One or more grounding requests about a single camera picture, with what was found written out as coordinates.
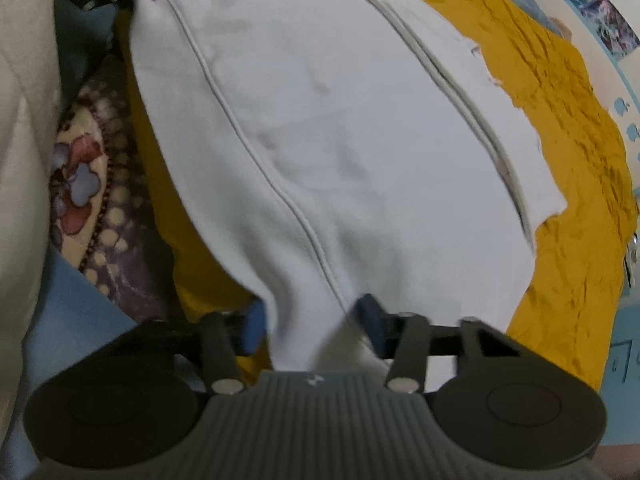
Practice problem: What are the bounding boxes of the mustard yellow bed quilt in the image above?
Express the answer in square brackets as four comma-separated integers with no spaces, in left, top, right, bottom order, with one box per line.
[423,0,637,387]

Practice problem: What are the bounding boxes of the cream white upper garment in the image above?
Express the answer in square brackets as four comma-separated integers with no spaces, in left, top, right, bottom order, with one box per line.
[1,0,61,431]

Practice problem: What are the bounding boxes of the floral patterned trousers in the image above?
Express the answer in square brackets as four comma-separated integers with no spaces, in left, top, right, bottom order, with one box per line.
[49,58,181,322]

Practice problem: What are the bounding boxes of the wall picture strip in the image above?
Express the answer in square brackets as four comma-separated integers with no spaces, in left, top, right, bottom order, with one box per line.
[570,0,639,61]

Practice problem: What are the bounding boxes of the white t-shirt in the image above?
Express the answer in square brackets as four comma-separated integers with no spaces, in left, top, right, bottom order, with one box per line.
[129,0,566,377]

